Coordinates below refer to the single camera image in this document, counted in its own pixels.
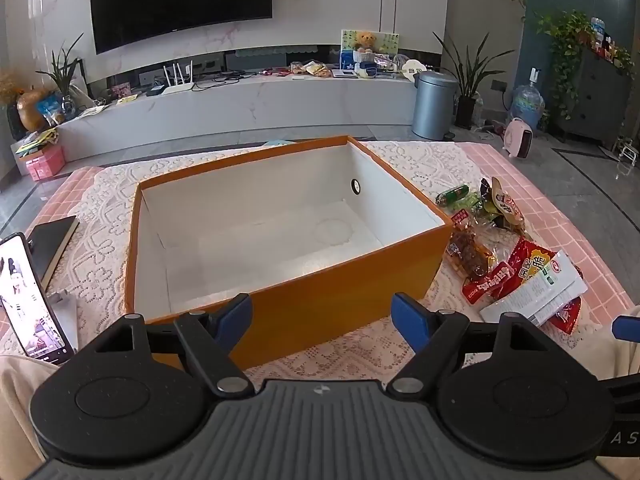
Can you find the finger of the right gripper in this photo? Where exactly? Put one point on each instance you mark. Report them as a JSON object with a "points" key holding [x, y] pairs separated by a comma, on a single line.
{"points": [[626, 328]]}

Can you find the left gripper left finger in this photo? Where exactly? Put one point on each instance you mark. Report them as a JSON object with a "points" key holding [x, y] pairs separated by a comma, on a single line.
{"points": [[207, 340]]}

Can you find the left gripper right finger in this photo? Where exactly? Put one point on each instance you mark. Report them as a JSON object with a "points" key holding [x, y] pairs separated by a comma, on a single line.
{"points": [[435, 339]]}

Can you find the white backed snack packet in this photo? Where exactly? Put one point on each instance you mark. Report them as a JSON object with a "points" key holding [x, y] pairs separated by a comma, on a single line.
{"points": [[556, 284]]}

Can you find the clear braised meat packet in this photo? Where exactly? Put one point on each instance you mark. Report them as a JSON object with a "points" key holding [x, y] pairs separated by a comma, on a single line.
{"points": [[465, 250]]}

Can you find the red chips bag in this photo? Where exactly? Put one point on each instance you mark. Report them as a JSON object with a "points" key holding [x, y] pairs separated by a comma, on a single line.
{"points": [[513, 269]]}

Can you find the green transparent snack bag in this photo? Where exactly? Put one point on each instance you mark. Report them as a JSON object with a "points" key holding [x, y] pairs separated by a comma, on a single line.
{"points": [[472, 206]]}

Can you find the green sausage snack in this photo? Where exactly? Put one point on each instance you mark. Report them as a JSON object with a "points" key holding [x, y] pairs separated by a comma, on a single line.
{"points": [[449, 197]]}

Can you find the beige red snack packet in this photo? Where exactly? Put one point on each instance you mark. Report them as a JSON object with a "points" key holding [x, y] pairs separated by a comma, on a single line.
{"points": [[505, 204]]}

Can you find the dark green snack packet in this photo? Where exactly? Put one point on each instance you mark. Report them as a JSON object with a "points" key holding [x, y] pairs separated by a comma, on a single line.
{"points": [[486, 195]]}

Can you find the white lace tablecloth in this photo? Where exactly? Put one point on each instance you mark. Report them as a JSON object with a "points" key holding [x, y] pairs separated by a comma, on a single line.
{"points": [[374, 350]]}

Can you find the pink checked tablecloth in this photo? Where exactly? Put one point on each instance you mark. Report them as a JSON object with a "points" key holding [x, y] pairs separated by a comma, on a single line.
{"points": [[102, 200]]}

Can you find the orange cardboard box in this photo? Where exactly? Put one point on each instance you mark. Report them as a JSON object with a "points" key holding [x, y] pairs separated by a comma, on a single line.
{"points": [[320, 234]]}

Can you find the smartphone on stand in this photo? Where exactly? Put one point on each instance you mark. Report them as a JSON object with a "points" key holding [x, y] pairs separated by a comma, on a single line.
{"points": [[35, 326]]}

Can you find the black notebook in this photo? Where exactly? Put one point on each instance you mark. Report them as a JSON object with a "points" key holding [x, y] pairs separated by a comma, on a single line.
{"points": [[47, 242]]}

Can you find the light blue plastic stool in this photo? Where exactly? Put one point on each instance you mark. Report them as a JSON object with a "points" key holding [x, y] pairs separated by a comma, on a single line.
{"points": [[277, 142]]}

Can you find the grey drawer cabinet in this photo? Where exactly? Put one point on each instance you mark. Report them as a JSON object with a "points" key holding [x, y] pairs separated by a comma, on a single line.
{"points": [[602, 96]]}

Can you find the pink space heater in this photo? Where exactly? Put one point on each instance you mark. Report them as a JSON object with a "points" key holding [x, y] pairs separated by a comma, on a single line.
{"points": [[517, 138]]}

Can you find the blue metal trash bin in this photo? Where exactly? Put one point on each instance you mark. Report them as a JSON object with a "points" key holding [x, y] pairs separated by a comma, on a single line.
{"points": [[432, 115]]}

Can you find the white marble tv bench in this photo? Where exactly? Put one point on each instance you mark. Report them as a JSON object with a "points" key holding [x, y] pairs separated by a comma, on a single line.
{"points": [[254, 103]]}

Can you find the pink storage box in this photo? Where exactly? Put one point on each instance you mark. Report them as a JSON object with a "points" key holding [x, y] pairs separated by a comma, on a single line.
{"points": [[45, 163]]}

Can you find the blue water bottle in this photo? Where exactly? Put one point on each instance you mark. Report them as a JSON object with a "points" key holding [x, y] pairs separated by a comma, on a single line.
{"points": [[527, 102]]}

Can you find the white wifi router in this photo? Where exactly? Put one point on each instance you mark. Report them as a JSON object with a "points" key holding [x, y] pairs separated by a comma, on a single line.
{"points": [[178, 78]]}

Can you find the potted plant by bin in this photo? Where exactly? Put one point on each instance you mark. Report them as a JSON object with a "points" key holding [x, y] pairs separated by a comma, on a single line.
{"points": [[470, 70]]}

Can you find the green poster board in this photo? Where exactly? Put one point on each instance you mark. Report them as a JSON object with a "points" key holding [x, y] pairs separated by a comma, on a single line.
{"points": [[378, 42]]}

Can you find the hanging ivy plant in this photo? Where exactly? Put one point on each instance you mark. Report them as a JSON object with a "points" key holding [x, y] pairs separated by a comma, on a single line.
{"points": [[572, 34]]}

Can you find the teddy bear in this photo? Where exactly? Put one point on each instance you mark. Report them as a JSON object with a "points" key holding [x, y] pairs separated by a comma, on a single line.
{"points": [[365, 42]]}

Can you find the brown gourd vase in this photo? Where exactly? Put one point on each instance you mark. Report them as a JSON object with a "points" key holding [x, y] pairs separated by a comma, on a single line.
{"points": [[26, 106]]}

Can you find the potted plant on bench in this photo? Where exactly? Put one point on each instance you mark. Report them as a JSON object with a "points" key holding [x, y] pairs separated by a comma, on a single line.
{"points": [[63, 66]]}

